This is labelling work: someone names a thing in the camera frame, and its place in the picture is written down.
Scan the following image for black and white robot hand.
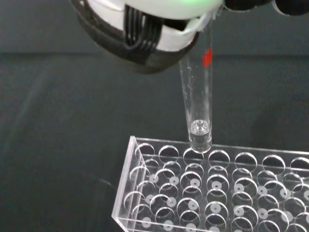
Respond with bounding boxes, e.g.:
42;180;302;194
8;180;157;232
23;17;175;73
70;0;309;74

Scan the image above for clear plastic test tube rack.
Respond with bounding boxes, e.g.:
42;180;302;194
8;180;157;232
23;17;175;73
111;135;309;232

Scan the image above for black bench cloth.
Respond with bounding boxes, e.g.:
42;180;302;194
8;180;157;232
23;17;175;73
0;52;309;232

